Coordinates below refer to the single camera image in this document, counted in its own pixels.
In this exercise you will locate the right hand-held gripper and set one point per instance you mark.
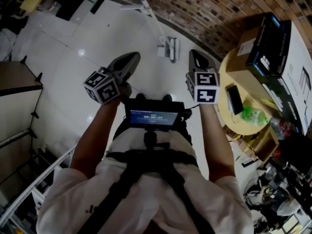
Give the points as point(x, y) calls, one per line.
point(206, 86)

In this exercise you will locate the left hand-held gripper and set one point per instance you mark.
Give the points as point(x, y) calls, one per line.
point(102, 86)

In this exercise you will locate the person's right forearm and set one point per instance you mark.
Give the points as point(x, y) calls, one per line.
point(217, 142)

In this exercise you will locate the person's left forearm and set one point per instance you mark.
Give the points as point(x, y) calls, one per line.
point(92, 140)

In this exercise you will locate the round yellow table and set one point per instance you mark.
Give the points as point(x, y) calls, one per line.
point(226, 82)

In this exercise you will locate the person's left shoe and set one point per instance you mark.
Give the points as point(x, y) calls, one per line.
point(140, 97)

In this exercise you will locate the person's shoe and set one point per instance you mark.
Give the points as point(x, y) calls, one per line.
point(140, 97)
point(167, 97)

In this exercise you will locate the brown cardboard box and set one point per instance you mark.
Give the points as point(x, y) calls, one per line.
point(243, 62)

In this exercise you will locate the person's right shoe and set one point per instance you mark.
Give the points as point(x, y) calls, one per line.
point(167, 97)

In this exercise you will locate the black phone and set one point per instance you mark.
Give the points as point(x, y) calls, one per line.
point(235, 100)

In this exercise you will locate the black chest-mounted screen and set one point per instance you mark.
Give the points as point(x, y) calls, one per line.
point(153, 117)

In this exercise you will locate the black box with blue stripe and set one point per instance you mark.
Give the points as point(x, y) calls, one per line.
point(268, 45)

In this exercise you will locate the large black and white box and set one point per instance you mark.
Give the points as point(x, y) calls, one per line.
point(297, 69)

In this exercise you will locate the black chest harness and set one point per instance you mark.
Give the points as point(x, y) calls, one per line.
point(151, 160)

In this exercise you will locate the clear bottle with red label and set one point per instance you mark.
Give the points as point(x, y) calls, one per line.
point(280, 128)

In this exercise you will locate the open cardboard box yellow tape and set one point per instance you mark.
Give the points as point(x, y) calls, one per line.
point(265, 145)

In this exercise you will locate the person's white shirt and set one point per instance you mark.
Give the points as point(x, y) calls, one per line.
point(73, 199)

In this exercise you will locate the white metal shelf rack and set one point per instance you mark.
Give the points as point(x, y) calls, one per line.
point(29, 191)

